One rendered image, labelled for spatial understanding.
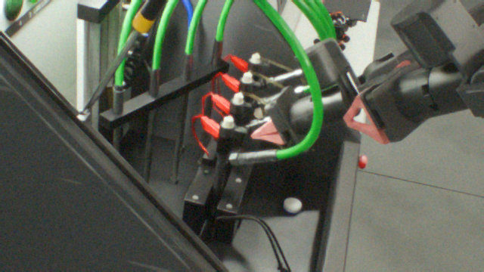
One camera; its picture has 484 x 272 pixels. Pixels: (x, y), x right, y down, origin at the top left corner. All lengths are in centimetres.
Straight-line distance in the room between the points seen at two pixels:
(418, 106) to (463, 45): 10
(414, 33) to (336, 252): 63
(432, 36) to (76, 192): 47
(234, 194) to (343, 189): 25
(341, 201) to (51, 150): 68
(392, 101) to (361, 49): 107
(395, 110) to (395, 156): 243
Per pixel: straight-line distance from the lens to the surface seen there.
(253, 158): 105
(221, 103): 127
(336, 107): 104
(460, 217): 300
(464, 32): 70
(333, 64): 104
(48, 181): 88
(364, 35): 193
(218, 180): 124
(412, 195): 302
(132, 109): 123
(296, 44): 93
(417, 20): 70
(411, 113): 78
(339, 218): 131
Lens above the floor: 180
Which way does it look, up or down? 36 degrees down
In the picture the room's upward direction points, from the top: 11 degrees clockwise
